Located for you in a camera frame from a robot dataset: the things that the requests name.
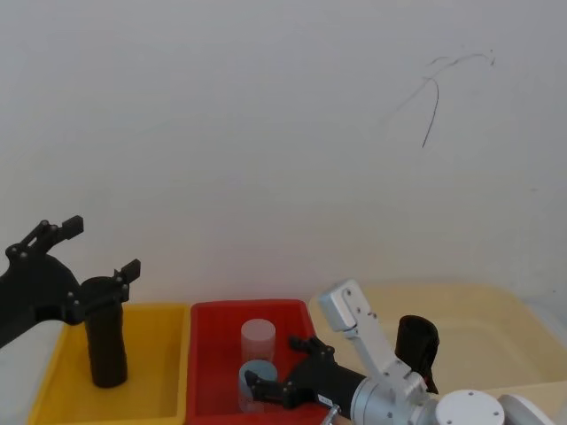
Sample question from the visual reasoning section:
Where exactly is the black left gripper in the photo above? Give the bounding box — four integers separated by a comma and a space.
0, 215, 142, 352

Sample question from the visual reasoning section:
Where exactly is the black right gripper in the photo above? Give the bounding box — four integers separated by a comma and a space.
244, 335, 368, 413

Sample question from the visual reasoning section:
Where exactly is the pale blue cylinder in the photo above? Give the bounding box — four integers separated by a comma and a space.
238, 359, 279, 413

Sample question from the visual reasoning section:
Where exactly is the frosted clear cylinder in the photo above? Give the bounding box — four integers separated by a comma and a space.
240, 318, 277, 363

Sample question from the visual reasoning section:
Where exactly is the red plastic bin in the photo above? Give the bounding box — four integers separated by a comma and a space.
183, 298, 353, 425

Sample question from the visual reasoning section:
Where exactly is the black ribbed cylinder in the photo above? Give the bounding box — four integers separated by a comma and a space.
82, 276, 130, 390

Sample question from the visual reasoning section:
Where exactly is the yellow plastic bin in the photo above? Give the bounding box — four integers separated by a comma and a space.
27, 302, 191, 425

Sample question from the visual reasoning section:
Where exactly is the cream plastic bin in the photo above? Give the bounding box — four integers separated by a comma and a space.
308, 282, 567, 396

